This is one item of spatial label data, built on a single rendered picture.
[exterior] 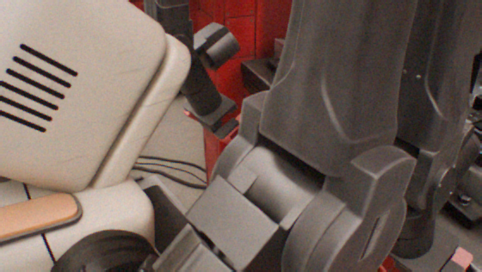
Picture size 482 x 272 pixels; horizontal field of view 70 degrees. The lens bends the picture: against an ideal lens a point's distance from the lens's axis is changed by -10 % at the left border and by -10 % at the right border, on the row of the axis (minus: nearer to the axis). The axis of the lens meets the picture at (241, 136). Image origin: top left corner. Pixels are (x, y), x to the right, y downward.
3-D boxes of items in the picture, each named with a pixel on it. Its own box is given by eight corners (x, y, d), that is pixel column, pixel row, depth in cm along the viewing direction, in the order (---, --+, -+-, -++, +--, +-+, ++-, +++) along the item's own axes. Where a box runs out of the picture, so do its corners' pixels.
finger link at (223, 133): (239, 126, 79) (222, 94, 73) (262, 140, 74) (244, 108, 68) (216, 148, 78) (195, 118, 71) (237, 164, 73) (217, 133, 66)
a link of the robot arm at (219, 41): (143, 33, 62) (166, 44, 56) (194, -7, 65) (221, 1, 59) (176, 83, 70) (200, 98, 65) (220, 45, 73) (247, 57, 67)
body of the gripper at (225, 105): (209, 90, 77) (194, 64, 72) (240, 109, 70) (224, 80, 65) (186, 112, 75) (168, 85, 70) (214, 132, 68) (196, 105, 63)
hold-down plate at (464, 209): (376, 154, 93) (379, 145, 91) (392, 150, 95) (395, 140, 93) (467, 231, 69) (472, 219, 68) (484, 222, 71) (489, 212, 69)
